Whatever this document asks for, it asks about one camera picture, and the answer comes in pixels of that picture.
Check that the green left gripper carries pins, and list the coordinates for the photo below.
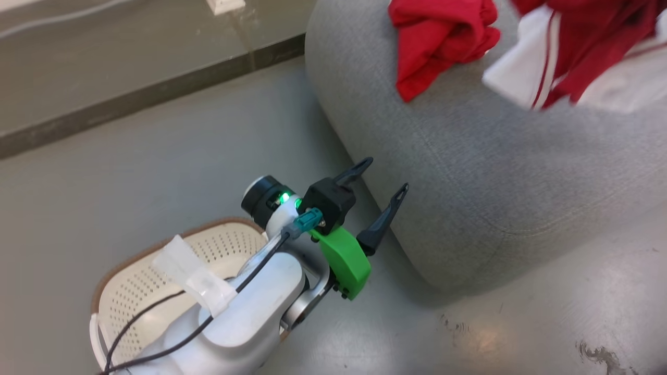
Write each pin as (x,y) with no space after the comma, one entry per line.
(344,260)

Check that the plain red garment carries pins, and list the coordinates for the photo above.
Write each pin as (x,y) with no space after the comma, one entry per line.
(437,41)

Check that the red and white jersey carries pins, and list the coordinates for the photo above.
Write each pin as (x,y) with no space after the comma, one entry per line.
(589,47)

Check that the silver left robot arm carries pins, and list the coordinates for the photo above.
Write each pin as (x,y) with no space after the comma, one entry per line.
(250,317)

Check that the white perforated laundry basket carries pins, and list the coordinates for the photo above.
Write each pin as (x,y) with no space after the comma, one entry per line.
(135,286)

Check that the grey fabric sofa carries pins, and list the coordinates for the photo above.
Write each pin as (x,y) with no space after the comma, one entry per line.
(500,172)

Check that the white railing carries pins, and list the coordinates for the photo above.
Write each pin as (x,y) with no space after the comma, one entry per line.
(225,5)

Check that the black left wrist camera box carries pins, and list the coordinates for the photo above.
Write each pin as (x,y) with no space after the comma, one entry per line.
(328,203)

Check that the teal left camera connector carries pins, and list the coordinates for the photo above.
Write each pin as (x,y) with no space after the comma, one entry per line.
(306,221)

